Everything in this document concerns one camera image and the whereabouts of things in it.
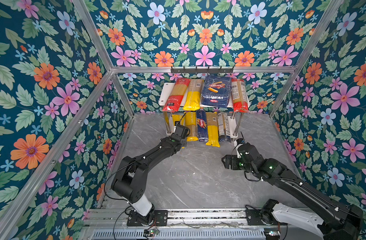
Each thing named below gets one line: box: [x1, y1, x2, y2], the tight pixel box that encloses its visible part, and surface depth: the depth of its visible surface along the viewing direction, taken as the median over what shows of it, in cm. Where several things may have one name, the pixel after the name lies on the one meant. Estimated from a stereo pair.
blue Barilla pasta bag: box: [201, 74, 232, 109], surface depth 76 cm
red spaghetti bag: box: [162, 77, 191, 113], surface depth 79 cm
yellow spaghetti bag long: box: [206, 111, 221, 148], surface depth 100 cm
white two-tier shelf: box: [158, 82, 251, 141], surface depth 81 cm
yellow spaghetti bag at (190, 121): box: [185, 111, 199, 142], surface depth 103 cm
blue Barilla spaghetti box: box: [196, 109, 209, 143], surface depth 100 cm
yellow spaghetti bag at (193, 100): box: [183, 79, 204, 112], surface depth 78 cm
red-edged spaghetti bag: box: [231, 78, 249, 113], surface depth 78 cm
